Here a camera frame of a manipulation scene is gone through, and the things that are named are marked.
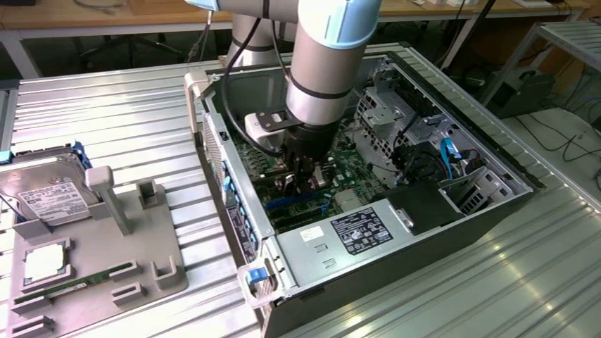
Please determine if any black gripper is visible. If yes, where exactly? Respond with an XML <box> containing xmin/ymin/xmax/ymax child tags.
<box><xmin>281</xmin><ymin>121</ymin><xmax>339</xmax><ymax>170</ymax></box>

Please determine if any green motherboard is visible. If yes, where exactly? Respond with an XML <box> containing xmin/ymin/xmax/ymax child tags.
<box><xmin>229</xmin><ymin>119</ymin><xmax>391</xmax><ymax>235</ymax></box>

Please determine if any blue expansion slot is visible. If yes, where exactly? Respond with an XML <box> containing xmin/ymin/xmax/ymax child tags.
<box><xmin>265</xmin><ymin>192</ymin><xmax>313</xmax><ymax>209</ymax></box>

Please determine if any blue card retention latch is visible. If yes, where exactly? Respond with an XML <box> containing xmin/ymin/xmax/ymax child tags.
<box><xmin>219</xmin><ymin>158</ymin><xmax>259</xmax><ymax>249</ymax></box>

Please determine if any black plastic cover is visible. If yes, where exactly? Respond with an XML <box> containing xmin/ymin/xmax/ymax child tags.
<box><xmin>387</xmin><ymin>181</ymin><xmax>467</xmax><ymax>237</ymax></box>

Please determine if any silver power supply unit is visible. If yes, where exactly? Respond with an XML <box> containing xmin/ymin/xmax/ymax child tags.
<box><xmin>273</xmin><ymin>199</ymin><xmax>417</xmax><ymax>295</ymax></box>

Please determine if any silver disk bay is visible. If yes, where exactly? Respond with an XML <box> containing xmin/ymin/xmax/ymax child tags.
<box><xmin>437</xmin><ymin>164</ymin><xmax>536</xmax><ymax>216</ymax></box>

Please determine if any grey parts rack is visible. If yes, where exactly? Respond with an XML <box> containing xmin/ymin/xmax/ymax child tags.
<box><xmin>0</xmin><ymin>167</ymin><xmax>192</xmax><ymax>338</ymax></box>

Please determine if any black PC case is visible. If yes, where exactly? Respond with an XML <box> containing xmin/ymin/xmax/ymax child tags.
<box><xmin>183</xmin><ymin>51</ymin><xmax>549</xmax><ymax>338</ymax></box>

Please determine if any black chair base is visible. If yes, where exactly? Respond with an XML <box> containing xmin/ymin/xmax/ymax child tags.
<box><xmin>75</xmin><ymin>33</ymin><xmax>184</xmax><ymax>70</ymax></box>

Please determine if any black box on floor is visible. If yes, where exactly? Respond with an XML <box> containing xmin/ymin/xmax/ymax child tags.
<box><xmin>495</xmin><ymin>69</ymin><xmax>559</xmax><ymax>120</ymax></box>

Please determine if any wooden desk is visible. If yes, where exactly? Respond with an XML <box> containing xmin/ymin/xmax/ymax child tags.
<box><xmin>0</xmin><ymin>0</ymin><xmax>591</xmax><ymax>78</ymax></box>

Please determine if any green RAM stick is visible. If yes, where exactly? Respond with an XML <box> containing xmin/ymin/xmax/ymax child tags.
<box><xmin>14</xmin><ymin>270</ymin><xmax>123</xmax><ymax>306</ymax></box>

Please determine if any metal slat side table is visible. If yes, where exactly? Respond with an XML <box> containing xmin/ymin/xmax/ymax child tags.
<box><xmin>479</xmin><ymin>20</ymin><xmax>601</xmax><ymax>106</ymax></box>

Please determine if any silver CPU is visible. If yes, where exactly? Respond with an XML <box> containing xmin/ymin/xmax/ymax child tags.
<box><xmin>24</xmin><ymin>246</ymin><xmax>67</xmax><ymax>282</ymax></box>

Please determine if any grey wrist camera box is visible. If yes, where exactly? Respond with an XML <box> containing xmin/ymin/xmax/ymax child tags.
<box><xmin>243</xmin><ymin>111</ymin><xmax>296</xmax><ymax>155</ymax></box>

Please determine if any black wire bundle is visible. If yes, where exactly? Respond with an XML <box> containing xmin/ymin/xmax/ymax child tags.
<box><xmin>392</xmin><ymin>144</ymin><xmax>447</xmax><ymax>184</ymax></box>

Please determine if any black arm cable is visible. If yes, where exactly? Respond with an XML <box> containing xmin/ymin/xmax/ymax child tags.
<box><xmin>222</xmin><ymin>0</ymin><xmax>291</xmax><ymax>158</ymax></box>

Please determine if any blue disk wire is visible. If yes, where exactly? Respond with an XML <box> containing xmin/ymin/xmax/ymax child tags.
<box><xmin>439</xmin><ymin>136</ymin><xmax>464</xmax><ymax>182</ymax></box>

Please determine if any hard disk with blue bracket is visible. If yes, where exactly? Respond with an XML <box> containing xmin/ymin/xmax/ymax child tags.
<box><xmin>0</xmin><ymin>140</ymin><xmax>103</xmax><ymax>226</ymax></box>

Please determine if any black disk wire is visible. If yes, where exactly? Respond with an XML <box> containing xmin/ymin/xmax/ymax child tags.
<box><xmin>0</xmin><ymin>192</ymin><xmax>23</xmax><ymax>226</ymax></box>

